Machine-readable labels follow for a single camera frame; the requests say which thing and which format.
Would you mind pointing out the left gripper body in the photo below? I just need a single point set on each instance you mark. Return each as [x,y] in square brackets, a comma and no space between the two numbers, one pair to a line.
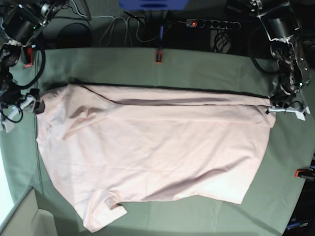
[294,103]

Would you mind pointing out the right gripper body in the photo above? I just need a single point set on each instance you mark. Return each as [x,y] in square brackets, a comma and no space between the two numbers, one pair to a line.
[22,105]

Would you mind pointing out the pink t-shirt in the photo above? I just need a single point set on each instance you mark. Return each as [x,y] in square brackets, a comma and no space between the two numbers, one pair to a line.
[107,145]

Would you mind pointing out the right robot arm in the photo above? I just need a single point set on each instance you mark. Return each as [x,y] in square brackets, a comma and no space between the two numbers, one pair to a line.
[21,27]

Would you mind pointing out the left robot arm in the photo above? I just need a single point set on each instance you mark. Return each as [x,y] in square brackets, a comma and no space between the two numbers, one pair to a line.
[281,27]

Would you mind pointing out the left orange black clamp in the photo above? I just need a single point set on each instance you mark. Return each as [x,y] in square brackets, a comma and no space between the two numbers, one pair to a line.
[27,57]

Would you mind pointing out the orange black clamp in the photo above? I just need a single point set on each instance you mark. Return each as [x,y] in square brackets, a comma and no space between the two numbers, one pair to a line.
[27,57]
[158,56]
[306,173]

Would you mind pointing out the green table cloth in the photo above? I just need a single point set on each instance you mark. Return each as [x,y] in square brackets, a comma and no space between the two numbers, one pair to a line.
[270,200]

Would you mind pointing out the right orange black clamp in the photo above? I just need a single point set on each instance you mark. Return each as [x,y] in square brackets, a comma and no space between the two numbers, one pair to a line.
[306,173]

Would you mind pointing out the round black stool base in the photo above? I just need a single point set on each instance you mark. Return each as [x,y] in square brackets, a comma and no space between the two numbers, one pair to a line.
[75,35]

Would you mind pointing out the beige cardboard box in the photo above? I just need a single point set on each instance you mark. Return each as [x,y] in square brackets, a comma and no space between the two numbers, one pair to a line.
[27,219]

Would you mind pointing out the black power strip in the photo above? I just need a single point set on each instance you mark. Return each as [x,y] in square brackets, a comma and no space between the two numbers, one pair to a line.
[213,24]

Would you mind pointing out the middle orange black clamp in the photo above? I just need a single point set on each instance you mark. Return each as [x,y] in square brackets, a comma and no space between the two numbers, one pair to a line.
[158,56]

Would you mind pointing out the blue plastic box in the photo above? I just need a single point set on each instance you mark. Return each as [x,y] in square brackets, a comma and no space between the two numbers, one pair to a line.
[153,4]

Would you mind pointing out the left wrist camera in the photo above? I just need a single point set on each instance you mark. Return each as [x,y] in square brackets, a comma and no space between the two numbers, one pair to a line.
[301,115]

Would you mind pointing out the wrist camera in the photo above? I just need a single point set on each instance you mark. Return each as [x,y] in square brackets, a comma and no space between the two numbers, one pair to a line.
[301,115]
[6,126]

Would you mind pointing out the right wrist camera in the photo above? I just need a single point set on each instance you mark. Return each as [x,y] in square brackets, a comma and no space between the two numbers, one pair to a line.
[6,126]

